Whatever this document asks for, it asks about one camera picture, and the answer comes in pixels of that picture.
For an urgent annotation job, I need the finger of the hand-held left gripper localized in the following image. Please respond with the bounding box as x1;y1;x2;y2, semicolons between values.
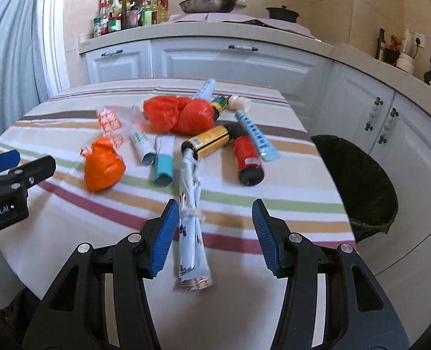
0;149;21;176
0;155;57;198

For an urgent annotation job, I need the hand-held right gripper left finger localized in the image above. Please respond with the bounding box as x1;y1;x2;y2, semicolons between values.
22;199;180;350

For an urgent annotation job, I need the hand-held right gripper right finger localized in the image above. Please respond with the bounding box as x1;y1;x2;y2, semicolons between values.
251;199;411;350

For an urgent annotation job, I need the white plastic packet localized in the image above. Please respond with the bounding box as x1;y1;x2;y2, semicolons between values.
173;151;214;292

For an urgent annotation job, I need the orange plastic bag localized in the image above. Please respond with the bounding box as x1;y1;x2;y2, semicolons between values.
81;138;126;193

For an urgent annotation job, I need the black trash bin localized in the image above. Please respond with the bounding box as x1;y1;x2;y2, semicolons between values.
311;134;399;244

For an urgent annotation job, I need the red plastic bag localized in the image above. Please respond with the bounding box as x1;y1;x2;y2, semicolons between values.
143;96;216;135

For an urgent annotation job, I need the white yogurt bottle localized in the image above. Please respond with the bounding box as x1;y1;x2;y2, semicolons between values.
226;95;253;112

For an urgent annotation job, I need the striped tablecloth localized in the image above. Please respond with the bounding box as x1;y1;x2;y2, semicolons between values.
0;78;359;350

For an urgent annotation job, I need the teal tube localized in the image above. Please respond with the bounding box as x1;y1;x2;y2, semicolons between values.
153;134;175;186

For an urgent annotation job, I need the red spray can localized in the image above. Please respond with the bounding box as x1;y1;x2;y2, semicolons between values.
231;135;265;186

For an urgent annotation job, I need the orange and white wrapper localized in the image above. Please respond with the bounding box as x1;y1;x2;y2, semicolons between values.
96;105;125;148

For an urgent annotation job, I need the white tube with green print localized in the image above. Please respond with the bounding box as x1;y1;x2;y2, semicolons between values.
129;124;157;165

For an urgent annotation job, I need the light blue striped tube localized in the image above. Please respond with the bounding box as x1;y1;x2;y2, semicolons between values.
235;109;282;163

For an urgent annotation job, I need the white sliding door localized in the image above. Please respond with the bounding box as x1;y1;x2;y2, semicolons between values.
0;0;71;153

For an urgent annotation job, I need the dark bottle with yellow label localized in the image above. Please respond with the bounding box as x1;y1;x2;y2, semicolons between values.
181;124;242;160

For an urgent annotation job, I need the narrow white cabinet door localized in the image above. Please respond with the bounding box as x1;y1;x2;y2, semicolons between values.
85;40;153;85

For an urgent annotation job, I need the green and yellow labelled bottle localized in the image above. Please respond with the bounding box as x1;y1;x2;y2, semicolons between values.
210;95;231;120

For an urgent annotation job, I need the pale blue toothpaste tube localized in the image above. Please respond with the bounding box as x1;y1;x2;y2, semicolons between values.
191;78;217;102

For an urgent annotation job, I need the wide white cabinet door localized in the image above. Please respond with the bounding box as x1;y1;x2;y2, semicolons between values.
151;38;333;119

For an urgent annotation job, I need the group of condiment bottles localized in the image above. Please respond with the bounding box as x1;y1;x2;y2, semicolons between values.
92;0;171;39

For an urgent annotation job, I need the white round container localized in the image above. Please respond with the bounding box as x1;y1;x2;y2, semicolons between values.
397;52;415;74

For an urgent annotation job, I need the tall dark bottle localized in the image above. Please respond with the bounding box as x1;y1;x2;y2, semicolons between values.
374;28;386;60

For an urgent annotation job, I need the red and black container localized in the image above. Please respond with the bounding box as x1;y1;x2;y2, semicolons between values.
383;35;401;65

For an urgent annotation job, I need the pale pink stove cloth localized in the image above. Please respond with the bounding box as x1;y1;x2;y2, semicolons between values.
169;11;317;39

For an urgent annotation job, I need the black cooking pot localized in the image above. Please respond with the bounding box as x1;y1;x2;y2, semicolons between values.
265;5;300;22

